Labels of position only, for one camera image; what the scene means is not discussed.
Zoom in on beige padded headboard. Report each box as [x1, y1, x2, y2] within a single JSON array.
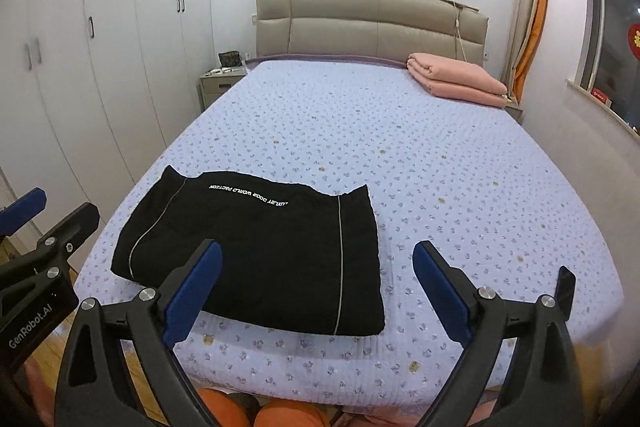
[[255, 0, 490, 68]]

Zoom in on person's left leg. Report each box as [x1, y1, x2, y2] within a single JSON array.
[[197, 387, 251, 427]]

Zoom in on person's leg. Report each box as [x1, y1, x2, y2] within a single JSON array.
[[255, 399, 331, 427], [197, 387, 251, 427]]

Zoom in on black hooded jacket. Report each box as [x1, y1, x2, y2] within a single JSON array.
[[111, 166, 387, 337]]

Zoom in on bed with floral quilt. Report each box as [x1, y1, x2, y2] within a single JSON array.
[[74, 57, 623, 413]]

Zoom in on wooden stick with cord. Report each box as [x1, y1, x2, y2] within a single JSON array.
[[437, 0, 481, 65]]

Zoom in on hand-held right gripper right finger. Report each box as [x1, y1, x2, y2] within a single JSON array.
[[412, 241, 583, 427]]

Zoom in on grey nightstand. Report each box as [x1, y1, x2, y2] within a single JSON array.
[[199, 66, 248, 112]]

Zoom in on orange and beige curtain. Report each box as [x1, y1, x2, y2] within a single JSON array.
[[502, 0, 551, 100]]

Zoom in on person's right leg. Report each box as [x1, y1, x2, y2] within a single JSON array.
[[255, 399, 331, 427]]

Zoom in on folded pink blanket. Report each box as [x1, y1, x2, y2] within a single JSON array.
[[406, 52, 510, 110]]

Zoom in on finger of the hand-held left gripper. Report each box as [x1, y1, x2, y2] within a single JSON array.
[[0, 188, 47, 238], [0, 202, 101, 303]]

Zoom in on white wardrobe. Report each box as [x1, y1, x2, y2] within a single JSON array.
[[0, 0, 216, 258]]

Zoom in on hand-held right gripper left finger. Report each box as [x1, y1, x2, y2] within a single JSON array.
[[55, 238, 224, 427]]

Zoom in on window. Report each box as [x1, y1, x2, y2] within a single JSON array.
[[575, 0, 640, 128]]

